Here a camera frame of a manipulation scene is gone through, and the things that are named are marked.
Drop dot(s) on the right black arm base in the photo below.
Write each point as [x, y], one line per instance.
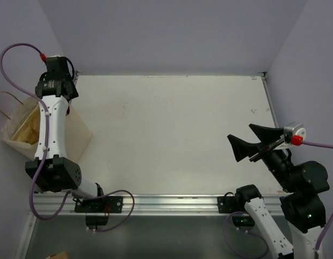
[228, 204]

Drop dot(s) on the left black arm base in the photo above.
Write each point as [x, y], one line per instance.
[97, 211]

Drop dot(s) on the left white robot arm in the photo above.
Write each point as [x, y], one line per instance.
[51, 169]

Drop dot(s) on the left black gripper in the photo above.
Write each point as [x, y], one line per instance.
[70, 90]

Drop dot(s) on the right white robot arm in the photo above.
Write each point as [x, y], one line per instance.
[301, 206]

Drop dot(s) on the brown cardboard piece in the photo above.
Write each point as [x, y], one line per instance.
[61, 255]

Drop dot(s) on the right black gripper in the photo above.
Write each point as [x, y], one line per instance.
[266, 135]

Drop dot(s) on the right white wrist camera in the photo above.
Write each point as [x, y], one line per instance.
[293, 135]

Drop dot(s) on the beige paper bag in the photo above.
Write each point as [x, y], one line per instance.
[21, 130]

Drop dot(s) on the aluminium front rail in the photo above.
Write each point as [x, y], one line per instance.
[152, 205]

